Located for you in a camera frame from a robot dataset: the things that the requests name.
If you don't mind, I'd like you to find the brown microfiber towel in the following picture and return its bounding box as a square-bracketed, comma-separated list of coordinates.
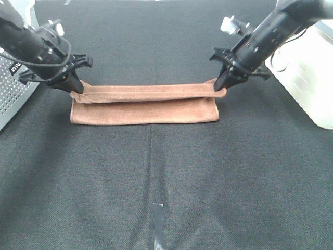
[70, 79, 227, 126]

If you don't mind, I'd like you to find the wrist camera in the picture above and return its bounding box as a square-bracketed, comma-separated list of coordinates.
[33, 19, 65, 43]
[220, 15, 253, 35]

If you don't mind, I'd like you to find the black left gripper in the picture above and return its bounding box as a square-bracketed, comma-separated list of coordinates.
[19, 54, 93, 94]

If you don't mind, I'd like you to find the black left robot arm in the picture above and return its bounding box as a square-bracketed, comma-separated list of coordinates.
[1, 1, 93, 93]

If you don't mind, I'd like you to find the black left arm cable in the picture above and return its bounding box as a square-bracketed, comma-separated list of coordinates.
[0, 33, 72, 74]

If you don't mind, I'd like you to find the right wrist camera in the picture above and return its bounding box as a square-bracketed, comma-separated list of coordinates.
[220, 15, 253, 35]

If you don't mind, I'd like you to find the grey perforated plastic basket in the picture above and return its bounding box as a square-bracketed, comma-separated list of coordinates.
[0, 0, 40, 132]

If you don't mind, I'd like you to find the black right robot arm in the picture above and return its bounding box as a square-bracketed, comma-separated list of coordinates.
[211, 1, 332, 91]

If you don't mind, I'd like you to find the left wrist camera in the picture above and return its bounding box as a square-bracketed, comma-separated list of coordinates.
[33, 19, 65, 43]

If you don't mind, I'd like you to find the white plastic storage bin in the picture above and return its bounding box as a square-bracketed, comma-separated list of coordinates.
[265, 20, 332, 130]

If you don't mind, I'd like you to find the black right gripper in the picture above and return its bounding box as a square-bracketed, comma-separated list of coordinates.
[210, 36, 271, 91]

